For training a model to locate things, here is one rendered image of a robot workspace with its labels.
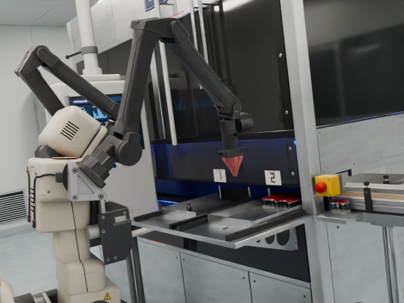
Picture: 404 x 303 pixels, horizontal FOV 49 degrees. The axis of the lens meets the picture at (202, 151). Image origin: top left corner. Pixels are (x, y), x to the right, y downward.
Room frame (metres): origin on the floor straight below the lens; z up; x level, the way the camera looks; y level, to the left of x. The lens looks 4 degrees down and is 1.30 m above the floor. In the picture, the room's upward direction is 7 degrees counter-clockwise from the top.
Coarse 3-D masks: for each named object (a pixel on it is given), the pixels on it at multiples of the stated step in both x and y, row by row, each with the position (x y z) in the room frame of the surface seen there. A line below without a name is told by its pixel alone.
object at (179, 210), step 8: (192, 200) 2.13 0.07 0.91; (200, 200) 2.16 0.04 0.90; (208, 200) 2.19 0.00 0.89; (216, 200) 2.20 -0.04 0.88; (224, 200) 2.17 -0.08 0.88; (232, 200) 2.15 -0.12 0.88; (240, 200) 1.98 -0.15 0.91; (248, 200) 2.00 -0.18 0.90; (168, 208) 1.98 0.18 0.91; (176, 208) 2.07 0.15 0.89; (184, 208) 2.10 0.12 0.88; (192, 208) 2.08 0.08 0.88; (200, 208) 2.05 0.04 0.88; (208, 208) 2.03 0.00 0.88; (216, 208) 1.89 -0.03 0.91; (176, 216) 1.94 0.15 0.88; (184, 216) 1.89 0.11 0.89; (192, 216) 1.84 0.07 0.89
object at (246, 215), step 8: (256, 200) 1.92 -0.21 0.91; (232, 208) 1.83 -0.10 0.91; (240, 208) 1.86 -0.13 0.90; (248, 208) 1.89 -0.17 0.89; (256, 208) 1.90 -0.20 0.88; (296, 208) 1.70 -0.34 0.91; (208, 216) 1.75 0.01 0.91; (216, 216) 1.71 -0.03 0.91; (224, 216) 1.67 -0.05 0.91; (232, 216) 1.80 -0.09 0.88; (240, 216) 1.78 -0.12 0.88; (248, 216) 1.77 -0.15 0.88; (256, 216) 1.75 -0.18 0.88; (264, 216) 1.73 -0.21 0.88; (272, 216) 1.61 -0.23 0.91; (224, 224) 1.67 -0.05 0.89; (232, 224) 1.64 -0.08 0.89; (240, 224) 1.60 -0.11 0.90; (248, 224) 1.57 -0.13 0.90; (256, 224) 1.55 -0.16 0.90
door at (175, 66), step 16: (192, 32) 2.15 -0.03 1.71; (208, 32) 2.06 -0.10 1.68; (208, 48) 2.07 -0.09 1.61; (160, 64) 2.40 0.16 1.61; (176, 64) 2.28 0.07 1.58; (160, 80) 2.41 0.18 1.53; (176, 80) 2.30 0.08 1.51; (192, 80) 2.19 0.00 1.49; (176, 96) 2.31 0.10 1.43; (192, 96) 2.20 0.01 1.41; (208, 96) 2.11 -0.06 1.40; (176, 112) 2.32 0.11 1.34; (192, 112) 2.21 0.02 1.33; (208, 112) 2.12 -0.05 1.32; (176, 128) 2.34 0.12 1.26; (192, 128) 2.23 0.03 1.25; (208, 128) 2.13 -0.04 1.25
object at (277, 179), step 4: (268, 172) 1.83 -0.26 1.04; (272, 172) 1.81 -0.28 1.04; (276, 172) 1.79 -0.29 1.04; (268, 176) 1.83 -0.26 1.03; (272, 176) 1.81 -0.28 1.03; (276, 176) 1.79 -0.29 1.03; (280, 176) 1.78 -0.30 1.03; (268, 180) 1.83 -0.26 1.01; (272, 180) 1.81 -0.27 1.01; (276, 180) 1.80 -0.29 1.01; (280, 180) 1.78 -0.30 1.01; (268, 184) 1.83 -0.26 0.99; (272, 184) 1.81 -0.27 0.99; (276, 184) 1.80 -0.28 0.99; (280, 184) 1.78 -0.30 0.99
